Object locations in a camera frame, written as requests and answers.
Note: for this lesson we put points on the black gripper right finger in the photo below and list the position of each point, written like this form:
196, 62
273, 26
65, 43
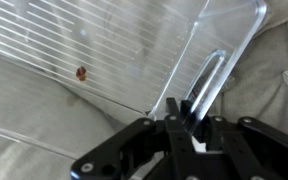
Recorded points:
250, 150

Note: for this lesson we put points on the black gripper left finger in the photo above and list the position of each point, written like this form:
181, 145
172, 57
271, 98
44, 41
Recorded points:
120, 156

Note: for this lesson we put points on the clear acrylic box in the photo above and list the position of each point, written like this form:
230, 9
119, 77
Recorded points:
130, 56

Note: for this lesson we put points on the beige sofa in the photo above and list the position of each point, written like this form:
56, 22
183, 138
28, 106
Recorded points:
256, 87

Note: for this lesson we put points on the large beige cushion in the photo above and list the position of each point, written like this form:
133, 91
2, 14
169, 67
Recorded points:
44, 127

